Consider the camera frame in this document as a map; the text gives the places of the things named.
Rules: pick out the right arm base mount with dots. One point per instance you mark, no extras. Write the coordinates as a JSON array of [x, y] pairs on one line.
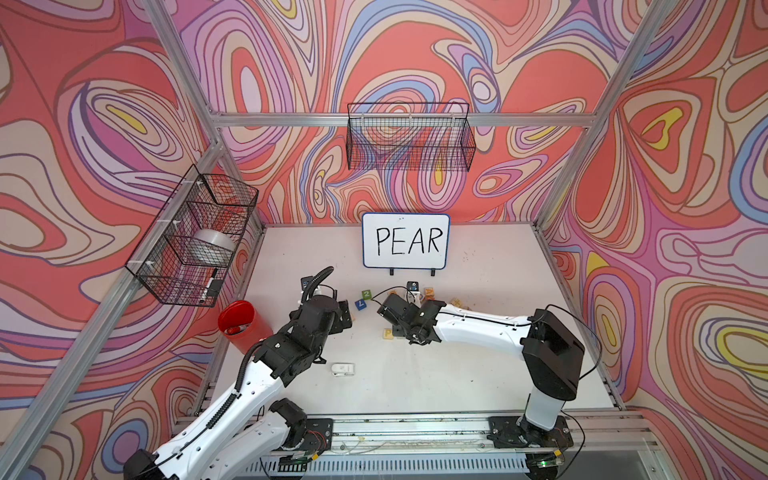
[[517, 432]]

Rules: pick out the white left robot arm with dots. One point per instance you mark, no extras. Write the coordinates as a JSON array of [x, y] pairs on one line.
[[252, 418]]

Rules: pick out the white tape roll in basket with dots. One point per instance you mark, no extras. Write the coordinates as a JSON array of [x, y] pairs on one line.
[[211, 248]]

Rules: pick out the white small device on table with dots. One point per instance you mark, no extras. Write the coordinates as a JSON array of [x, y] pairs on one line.
[[343, 369]]

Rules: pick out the whiteboard with PEAR text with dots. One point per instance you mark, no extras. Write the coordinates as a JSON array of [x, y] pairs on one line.
[[405, 241]]

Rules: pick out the black wire basket left wall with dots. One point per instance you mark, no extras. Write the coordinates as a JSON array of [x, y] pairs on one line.
[[185, 257]]

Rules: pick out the black wire basket wall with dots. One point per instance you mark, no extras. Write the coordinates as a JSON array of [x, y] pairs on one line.
[[409, 136], [185, 257]]

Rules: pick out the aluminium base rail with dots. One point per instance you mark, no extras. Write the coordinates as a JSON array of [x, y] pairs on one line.
[[607, 445]]

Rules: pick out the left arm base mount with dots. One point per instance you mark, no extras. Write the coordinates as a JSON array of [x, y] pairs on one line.
[[303, 433]]

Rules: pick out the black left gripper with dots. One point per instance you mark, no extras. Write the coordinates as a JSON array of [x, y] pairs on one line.
[[338, 324]]

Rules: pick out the black wire basket back wall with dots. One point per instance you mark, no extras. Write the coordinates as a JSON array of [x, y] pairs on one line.
[[409, 136]]

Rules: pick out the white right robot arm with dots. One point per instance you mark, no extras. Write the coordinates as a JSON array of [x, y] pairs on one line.
[[552, 354]]

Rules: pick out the red plastic cup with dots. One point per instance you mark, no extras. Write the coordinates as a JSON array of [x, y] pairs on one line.
[[242, 325]]

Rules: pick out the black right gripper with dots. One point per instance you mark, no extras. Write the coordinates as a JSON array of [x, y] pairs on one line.
[[397, 331]]

